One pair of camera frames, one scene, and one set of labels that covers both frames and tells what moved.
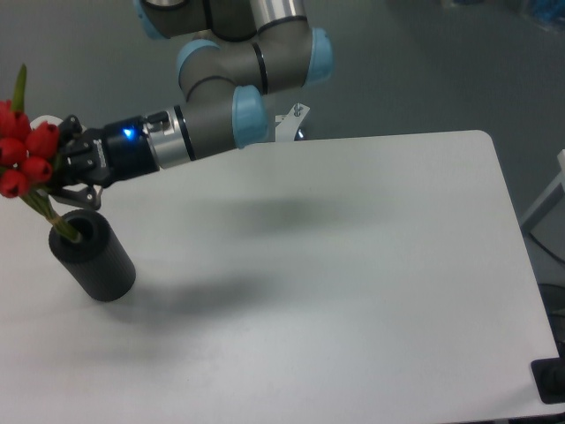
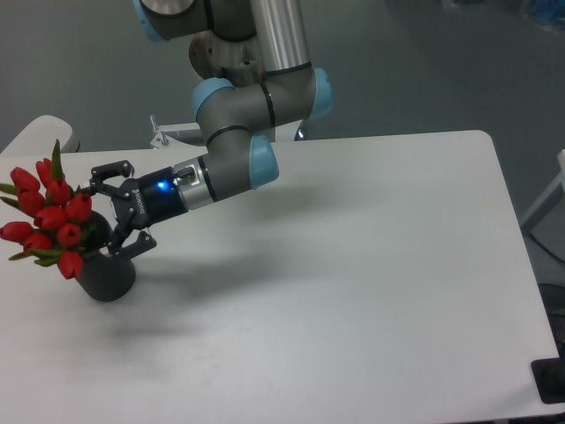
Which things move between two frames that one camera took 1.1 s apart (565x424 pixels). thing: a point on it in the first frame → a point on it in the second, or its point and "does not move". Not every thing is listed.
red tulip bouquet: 27,149 → 56,224
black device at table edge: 549,377 does not move
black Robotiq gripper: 113,153 → 144,201
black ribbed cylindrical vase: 100,261 does not move
